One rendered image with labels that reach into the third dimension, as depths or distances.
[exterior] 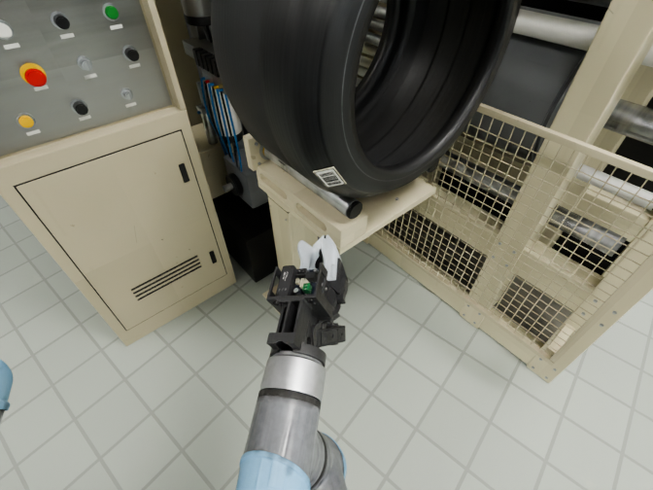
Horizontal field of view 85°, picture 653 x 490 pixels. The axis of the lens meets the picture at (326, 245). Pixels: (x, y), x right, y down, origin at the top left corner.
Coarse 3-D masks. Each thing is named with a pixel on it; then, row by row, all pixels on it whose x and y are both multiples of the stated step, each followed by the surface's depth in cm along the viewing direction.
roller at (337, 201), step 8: (264, 152) 95; (272, 160) 94; (280, 160) 91; (288, 168) 90; (296, 176) 88; (304, 184) 87; (312, 184) 84; (320, 192) 83; (328, 192) 81; (328, 200) 82; (336, 200) 80; (344, 200) 79; (352, 200) 78; (336, 208) 81; (344, 208) 78; (352, 208) 77; (360, 208) 79; (352, 216) 79
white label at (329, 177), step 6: (324, 168) 62; (330, 168) 61; (318, 174) 63; (324, 174) 63; (330, 174) 63; (336, 174) 63; (324, 180) 65; (330, 180) 65; (336, 180) 65; (342, 180) 65; (330, 186) 67
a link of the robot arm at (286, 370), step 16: (288, 352) 42; (272, 368) 41; (288, 368) 40; (304, 368) 41; (320, 368) 42; (272, 384) 40; (288, 384) 39; (304, 384) 40; (320, 384) 41; (320, 400) 41
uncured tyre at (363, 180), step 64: (256, 0) 49; (320, 0) 44; (448, 0) 83; (512, 0) 66; (256, 64) 53; (320, 64) 48; (384, 64) 95; (448, 64) 89; (256, 128) 66; (320, 128) 54; (384, 128) 97; (448, 128) 81
